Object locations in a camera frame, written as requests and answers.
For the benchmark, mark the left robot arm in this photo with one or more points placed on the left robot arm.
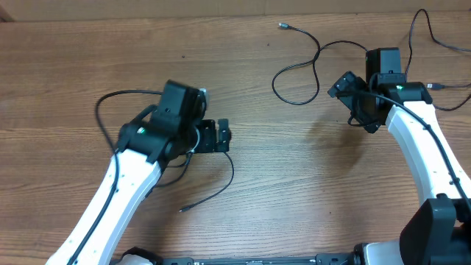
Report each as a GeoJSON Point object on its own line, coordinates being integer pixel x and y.
{"type": "Point", "coordinates": [157, 135]}

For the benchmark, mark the black aluminium mounting rail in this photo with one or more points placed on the black aluminium mounting rail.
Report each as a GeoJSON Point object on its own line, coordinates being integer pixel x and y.
{"type": "Point", "coordinates": [138, 255]}

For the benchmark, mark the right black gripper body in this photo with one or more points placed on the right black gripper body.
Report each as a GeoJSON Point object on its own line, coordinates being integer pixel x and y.
{"type": "Point", "coordinates": [365, 115]}

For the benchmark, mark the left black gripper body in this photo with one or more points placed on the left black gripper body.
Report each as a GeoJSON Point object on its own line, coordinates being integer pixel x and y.
{"type": "Point", "coordinates": [207, 142]}

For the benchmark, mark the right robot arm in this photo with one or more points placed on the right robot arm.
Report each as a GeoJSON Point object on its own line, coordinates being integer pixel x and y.
{"type": "Point", "coordinates": [439, 232]}

